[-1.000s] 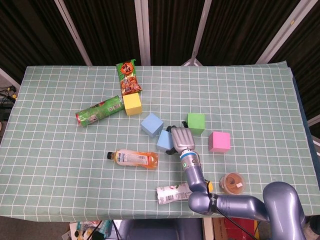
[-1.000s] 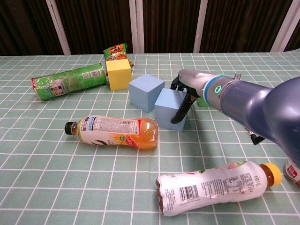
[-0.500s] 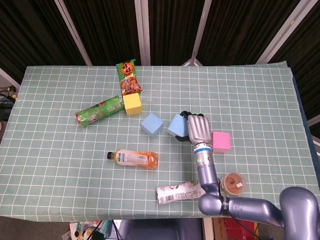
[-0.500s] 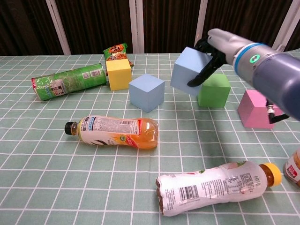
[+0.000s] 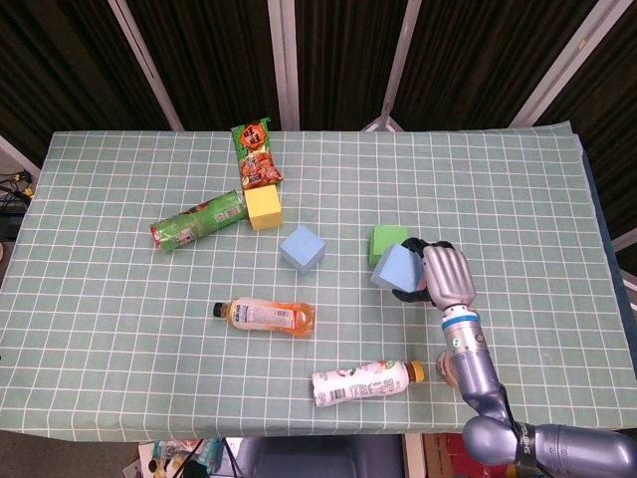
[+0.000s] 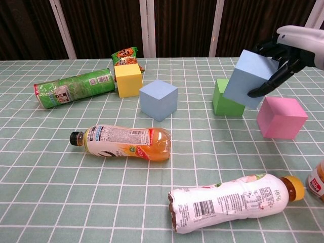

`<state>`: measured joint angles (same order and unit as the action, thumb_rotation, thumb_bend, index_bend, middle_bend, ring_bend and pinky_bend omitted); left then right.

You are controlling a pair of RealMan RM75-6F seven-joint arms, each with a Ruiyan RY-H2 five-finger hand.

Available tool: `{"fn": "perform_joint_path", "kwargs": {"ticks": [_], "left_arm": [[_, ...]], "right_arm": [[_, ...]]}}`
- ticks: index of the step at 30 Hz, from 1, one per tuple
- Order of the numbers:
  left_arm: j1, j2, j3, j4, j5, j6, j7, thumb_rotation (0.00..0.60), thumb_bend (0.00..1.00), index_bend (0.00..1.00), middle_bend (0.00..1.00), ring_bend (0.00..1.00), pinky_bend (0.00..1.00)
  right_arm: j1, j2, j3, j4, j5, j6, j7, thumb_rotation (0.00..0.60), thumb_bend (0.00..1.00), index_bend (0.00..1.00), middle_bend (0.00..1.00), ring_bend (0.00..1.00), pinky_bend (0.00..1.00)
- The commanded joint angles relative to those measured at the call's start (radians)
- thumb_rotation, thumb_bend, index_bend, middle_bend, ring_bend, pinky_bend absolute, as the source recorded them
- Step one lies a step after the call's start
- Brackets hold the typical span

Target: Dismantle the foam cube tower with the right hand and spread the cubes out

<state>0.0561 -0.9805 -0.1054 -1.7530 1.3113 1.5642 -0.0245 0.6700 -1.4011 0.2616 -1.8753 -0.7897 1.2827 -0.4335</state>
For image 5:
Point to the yellow foam cube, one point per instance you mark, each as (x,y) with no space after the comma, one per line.
(264,209)

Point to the white-label bottle yellow cap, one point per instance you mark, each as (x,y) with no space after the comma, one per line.
(358,383)

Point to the pale grey-blue foam cube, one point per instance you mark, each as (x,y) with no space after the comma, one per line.
(301,249)

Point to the green grid tablecloth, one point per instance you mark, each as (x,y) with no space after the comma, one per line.
(149,299)

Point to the teal plastic packaging pile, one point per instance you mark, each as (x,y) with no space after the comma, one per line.
(199,453)

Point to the green foam cube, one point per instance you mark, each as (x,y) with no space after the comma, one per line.
(385,241)

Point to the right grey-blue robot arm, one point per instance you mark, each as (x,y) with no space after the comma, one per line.
(473,368)

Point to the brown cardboard box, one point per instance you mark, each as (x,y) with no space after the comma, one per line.
(434,455)

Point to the white frame post with foot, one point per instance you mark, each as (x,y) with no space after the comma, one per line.
(399,60)

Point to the round brown snack cup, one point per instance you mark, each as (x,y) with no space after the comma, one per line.
(446,371)

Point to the blue foam cube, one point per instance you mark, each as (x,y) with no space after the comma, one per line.
(398,269)

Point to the dark fabric partition panel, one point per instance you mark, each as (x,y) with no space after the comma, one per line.
(612,124)
(214,60)
(60,65)
(488,60)
(343,60)

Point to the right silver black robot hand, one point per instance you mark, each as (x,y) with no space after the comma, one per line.
(448,274)

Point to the orange drink bottle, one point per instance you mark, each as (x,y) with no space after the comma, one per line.
(269,316)

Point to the white table leg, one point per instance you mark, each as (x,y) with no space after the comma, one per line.
(413,458)

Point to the green orange snack bag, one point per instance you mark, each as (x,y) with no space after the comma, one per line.
(254,159)

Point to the green chip canister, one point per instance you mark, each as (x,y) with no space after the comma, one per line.
(199,221)

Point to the red box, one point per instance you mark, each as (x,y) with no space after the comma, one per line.
(453,458)

